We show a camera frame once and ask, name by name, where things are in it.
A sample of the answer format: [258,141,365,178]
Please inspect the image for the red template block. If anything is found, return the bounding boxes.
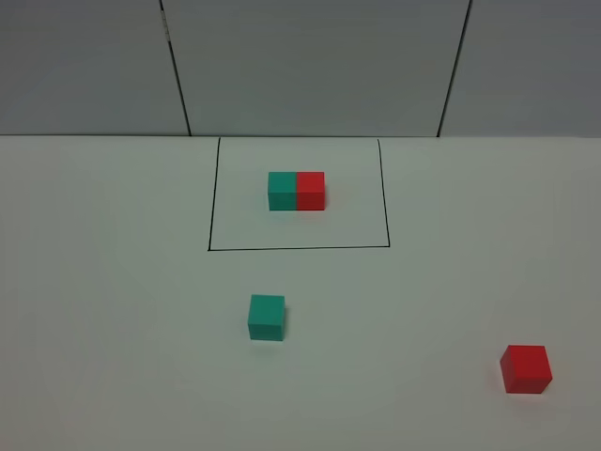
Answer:
[296,172,326,210]

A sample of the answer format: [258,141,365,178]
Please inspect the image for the green template block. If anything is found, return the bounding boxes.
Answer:
[268,172,297,211]

